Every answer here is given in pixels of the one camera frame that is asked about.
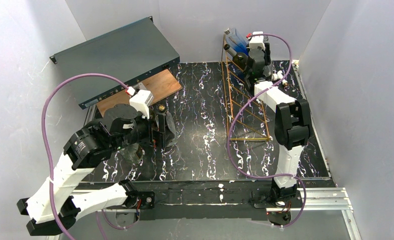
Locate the metal bracket with knob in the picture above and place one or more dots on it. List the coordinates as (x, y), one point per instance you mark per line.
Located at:
(140, 86)

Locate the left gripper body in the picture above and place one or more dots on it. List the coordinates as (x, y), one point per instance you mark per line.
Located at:
(156, 129)

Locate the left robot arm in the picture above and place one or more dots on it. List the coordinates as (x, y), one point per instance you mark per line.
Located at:
(54, 208)

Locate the white pipe fitting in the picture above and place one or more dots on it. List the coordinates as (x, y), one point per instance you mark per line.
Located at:
(278, 76)

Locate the blue glass bottle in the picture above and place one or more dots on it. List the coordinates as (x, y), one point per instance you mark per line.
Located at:
(235, 40)

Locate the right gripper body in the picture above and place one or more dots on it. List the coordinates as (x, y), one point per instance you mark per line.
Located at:
(242, 59)

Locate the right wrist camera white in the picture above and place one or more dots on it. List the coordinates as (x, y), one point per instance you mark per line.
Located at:
(256, 40)

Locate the dark brown wine bottle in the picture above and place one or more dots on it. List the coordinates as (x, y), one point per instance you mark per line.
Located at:
(239, 58)

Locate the aluminium frame rail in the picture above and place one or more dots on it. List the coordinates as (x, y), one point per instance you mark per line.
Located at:
(327, 215)

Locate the grey rack server box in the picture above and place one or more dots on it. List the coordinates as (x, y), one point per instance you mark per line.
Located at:
(131, 53)

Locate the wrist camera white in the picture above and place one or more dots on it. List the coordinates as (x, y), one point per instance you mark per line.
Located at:
(141, 102)
(256, 40)

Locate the wooden board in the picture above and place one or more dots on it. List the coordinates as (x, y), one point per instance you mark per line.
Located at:
(160, 90)

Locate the gold wire wine rack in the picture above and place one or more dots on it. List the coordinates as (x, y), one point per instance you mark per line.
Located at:
(252, 124)

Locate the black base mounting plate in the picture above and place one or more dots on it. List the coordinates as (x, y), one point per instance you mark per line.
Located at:
(210, 199)

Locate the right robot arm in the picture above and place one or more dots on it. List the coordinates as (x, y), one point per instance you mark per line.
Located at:
(292, 122)

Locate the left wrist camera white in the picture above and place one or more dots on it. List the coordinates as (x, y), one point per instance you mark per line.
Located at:
(141, 102)

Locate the clear round glass bottle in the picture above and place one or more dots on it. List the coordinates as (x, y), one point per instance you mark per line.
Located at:
(132, 154)

